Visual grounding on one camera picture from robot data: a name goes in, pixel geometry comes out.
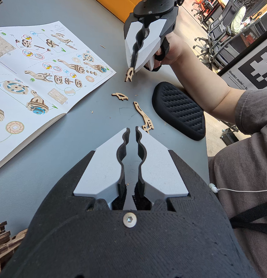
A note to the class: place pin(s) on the person's grey clothes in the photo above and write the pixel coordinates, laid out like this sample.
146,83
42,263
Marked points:
244,162

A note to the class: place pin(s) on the wooden model assembly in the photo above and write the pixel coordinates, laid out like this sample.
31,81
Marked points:
5,243

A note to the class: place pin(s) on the small arched wooden part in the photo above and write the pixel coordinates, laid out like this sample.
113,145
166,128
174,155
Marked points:
120,95
130,75

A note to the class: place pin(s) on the person's right hand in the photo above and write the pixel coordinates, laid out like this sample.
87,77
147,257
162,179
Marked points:
176,47

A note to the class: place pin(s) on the instruction booklet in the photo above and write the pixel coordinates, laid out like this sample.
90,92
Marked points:
37,86

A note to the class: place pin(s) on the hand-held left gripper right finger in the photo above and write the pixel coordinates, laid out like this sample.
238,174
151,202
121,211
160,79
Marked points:
161,173

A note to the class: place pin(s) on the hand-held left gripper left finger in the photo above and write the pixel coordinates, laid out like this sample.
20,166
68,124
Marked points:
100,173

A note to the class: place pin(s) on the black wrist rest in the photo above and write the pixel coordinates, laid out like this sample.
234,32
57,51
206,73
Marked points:
179,110

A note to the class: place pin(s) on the orange box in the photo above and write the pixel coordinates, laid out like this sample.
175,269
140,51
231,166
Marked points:
118,8

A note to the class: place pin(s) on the person's right forearm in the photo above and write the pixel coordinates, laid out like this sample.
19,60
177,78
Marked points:
207,86

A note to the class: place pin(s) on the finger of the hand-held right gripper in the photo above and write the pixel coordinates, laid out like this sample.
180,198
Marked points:
130,34
155,32

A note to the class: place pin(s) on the grey office chair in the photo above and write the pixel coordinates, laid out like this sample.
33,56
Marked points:
218,47

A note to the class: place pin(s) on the long wooden strip part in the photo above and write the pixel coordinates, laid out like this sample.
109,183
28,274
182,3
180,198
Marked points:
146,118

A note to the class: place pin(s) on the marker sign board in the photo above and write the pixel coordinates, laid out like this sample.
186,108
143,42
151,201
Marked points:
255,65

